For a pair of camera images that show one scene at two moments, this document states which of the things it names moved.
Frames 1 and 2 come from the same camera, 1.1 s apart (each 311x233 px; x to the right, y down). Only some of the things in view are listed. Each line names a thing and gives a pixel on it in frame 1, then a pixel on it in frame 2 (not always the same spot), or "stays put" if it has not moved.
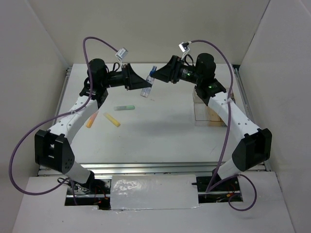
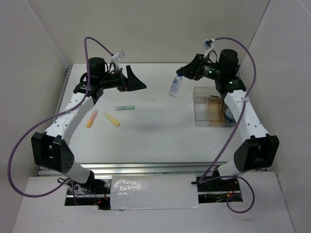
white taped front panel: [154, 191] stays put
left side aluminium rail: [67, 73] stays put
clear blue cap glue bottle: [145, 91] → [176, 85]
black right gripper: [170, 72] → [195, 67]
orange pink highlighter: [90, 122] stays put
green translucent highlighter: [124, 107] stays put
